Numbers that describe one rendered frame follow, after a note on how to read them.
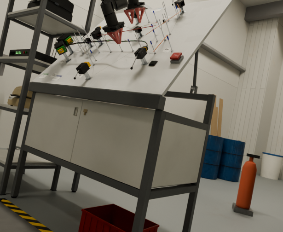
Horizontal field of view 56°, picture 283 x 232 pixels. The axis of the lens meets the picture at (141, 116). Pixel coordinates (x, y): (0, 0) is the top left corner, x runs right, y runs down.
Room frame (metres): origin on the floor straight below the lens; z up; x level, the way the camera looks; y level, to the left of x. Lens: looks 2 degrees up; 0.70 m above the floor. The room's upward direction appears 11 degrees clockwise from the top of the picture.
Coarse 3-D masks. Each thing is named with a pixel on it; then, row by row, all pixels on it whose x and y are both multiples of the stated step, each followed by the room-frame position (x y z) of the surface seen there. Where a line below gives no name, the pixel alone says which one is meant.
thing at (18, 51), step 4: (12, 52) 2.22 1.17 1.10; (16, 52) 2.18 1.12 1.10; (20, 52) 2.14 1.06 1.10; (24, 52) 2.10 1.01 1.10; (28, 52) 2.07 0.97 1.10; (36, 52) 2.08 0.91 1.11; (40, 52) 2.11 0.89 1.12; (12, 56) 2.21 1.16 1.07; (16, 56) 2.18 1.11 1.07; (36, 56) 2.08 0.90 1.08; (40, 56) 2.11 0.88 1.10; (44, 56) 2.14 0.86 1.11; (48, 56) 2.16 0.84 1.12; (44, 60) 2.14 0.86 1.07; (48, 60) 2.17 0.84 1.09; (52, 60) 2.20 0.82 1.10
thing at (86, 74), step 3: (81, 63) 1.62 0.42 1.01; (84, 63) 1.60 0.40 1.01; (78, 66) 1.60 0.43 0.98; (81, 66) 1.58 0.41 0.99; (84, 66) 1.59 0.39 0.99; (87, 66) 1.61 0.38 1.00; (78, 69) 1.58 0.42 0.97; (81, 69) 1.57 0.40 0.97; (84, 69) 1.59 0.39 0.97; (87, 69) 1.61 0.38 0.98; (78, 72) 1.61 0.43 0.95; (81, 72) 1.59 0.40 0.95; (84, 72) 1.59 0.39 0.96; (87, 72) 1.63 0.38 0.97; (75, 75) 1.58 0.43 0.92; (87, 75) 1.63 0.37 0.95; (75, 78) 1.57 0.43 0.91; (87, 78) 1.64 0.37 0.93; (90, 78) 1.64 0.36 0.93
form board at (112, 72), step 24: (216, 0) 1.80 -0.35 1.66; (144, 24) 1.96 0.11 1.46; (168, 24) 1.80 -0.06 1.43; (192, 24) 1.67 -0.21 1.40; (72, 48) 2.16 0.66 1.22; (96, 48) 1.97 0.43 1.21; (120, 48) 1.81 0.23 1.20; (192, 48) 1.45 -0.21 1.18; (48, 72) 1.98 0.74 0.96; (72, 72) 1.82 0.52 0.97; (96, 72) 1.68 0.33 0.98; (120, 72) 1.56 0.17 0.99; (144, 72) 1.46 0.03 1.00; (168, 72) 1.37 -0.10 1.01
